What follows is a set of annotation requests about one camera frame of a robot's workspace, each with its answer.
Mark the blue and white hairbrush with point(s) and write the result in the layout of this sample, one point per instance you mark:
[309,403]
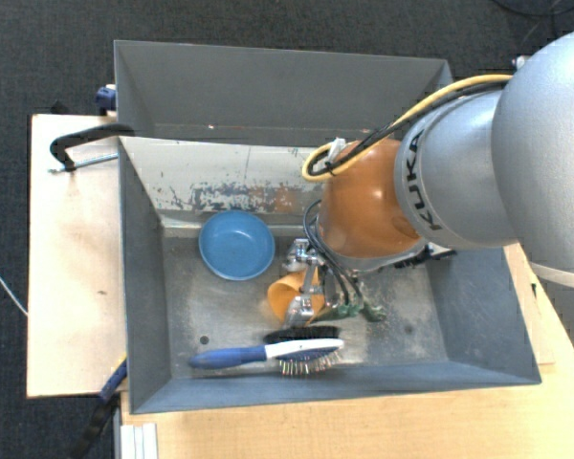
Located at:
[249,353]

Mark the blue bowl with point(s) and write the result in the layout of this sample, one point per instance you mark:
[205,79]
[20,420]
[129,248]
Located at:
[236,244]

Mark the black oval brush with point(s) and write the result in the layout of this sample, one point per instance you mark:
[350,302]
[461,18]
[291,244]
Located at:
[292,335]

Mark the orange cup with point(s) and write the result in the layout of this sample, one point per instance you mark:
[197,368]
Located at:
[282,297]

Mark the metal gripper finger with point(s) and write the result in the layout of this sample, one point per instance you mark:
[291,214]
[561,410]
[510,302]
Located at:
[301,310]
[300,254]

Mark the grey metal bin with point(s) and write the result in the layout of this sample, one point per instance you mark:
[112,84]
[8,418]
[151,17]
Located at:
[220,89]

